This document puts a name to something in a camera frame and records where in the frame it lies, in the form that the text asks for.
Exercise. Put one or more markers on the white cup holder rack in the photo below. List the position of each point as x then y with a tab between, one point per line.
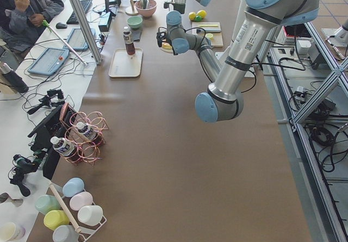
70	206

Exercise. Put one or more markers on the bottle in copper rack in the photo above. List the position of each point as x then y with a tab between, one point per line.
89	133

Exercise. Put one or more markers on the black thermos bottle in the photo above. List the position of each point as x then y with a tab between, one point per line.
14	80

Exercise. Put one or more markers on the white round plate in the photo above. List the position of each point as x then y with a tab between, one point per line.
167	50

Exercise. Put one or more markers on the copper wire bottle rack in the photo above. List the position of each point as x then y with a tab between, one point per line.
90	153

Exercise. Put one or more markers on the yellow lemon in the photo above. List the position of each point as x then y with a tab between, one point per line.
192	16
202	14

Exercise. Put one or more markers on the metal ice scoop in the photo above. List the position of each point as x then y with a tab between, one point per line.
143	4

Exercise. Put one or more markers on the blue teach pendant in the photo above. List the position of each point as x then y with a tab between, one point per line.
77	40
49	62

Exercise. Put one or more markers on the blue teach pendant far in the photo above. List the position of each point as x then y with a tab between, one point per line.
77	40

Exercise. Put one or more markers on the blue teach pendant near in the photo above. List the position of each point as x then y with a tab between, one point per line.
49	62

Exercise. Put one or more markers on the yellow plastic knife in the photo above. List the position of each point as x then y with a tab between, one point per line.
208	25

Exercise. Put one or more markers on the yellow lemon near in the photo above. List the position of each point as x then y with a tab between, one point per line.
192	16

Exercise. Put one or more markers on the dark tea bottle on tray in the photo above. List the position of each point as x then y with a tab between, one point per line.
129	44

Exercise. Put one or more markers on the seated person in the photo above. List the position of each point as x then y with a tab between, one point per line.
21	21

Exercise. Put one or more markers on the black computer mouse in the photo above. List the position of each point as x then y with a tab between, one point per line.
60	25

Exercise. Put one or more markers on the pink ice bowl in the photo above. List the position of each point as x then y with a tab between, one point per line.
149	11

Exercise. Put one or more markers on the aluminium frame post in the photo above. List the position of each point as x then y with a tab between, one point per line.
78	9

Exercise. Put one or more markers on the braided glazed donut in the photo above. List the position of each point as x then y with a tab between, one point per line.
166	45

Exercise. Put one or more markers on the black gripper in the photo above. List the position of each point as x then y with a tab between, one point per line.
163	38

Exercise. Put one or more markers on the wooden cutting board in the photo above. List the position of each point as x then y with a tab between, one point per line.
217	40

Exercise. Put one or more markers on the grey folded cloth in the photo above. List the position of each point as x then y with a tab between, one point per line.
136	35

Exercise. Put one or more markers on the cream rabbit tray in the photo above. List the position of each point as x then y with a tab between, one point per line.
124	65

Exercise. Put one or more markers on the steel muddler rod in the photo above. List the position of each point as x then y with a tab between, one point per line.
201	30

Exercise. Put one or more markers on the green bowl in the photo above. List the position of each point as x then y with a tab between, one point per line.
135	22

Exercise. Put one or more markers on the yellow lemon far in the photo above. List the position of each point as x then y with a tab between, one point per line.
202	14

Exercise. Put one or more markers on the green lime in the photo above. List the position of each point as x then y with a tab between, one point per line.
198	18

